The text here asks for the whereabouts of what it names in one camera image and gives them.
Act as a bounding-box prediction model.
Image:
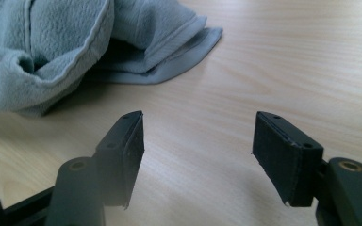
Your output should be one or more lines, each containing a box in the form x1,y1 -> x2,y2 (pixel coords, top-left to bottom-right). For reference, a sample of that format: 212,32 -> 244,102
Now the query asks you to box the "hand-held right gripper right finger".
251,110 -> 362,226

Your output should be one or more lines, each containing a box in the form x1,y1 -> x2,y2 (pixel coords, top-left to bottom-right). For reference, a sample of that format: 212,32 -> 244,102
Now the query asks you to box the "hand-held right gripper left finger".
44,109 -> 146,226

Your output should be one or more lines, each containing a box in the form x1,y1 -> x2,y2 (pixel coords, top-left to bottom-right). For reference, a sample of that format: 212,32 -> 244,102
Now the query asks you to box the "light blue terry towel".
0,0 -> 224,118

